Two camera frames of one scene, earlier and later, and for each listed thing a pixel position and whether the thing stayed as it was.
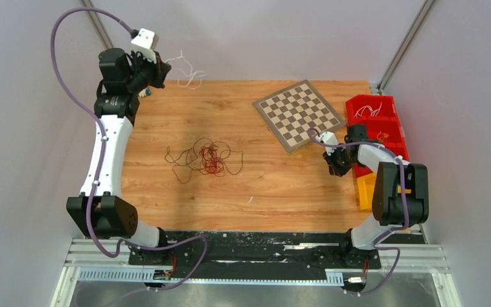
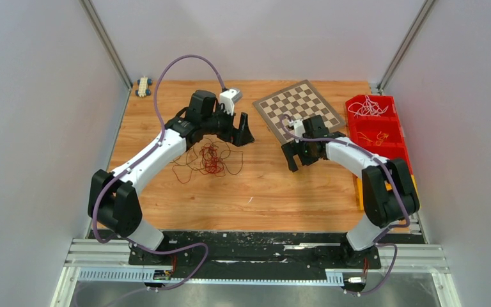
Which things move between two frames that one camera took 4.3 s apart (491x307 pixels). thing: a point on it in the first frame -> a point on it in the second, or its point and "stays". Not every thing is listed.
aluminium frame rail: (89, 261) stays
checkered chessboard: (291, 112) stays
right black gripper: (334, 169) -> (293, 148)
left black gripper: (160, 68) -> (240, 137)
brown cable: (207, 156) stays
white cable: (187, 61) -> (367, 108)
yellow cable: (380, 136) stays
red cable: (213, 164) stays
